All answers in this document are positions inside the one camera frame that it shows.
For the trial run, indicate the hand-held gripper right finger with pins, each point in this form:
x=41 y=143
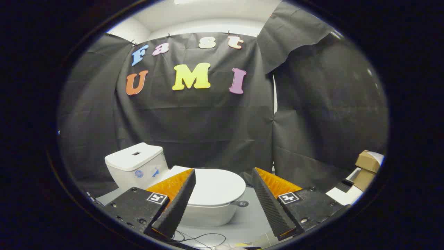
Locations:
x=269 y=205

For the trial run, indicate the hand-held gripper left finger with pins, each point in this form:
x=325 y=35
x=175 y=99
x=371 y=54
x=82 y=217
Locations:
x=178 y=205

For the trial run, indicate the white toilet lid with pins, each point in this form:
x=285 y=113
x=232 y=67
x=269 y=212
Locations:
x=218 y=187

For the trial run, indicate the white toilet with tank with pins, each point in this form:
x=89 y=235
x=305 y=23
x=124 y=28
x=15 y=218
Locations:
x=135 y=160

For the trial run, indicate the round dark sticker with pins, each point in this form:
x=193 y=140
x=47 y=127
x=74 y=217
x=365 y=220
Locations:
x=244 y=203

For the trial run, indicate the white flat board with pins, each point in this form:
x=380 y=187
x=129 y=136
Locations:
x=341 y=198

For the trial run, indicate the black backdrop cloth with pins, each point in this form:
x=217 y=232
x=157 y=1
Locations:
x=208 y=121

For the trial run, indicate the brown cardboard box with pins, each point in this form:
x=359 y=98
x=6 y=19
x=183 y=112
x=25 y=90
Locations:
x=367 y=163

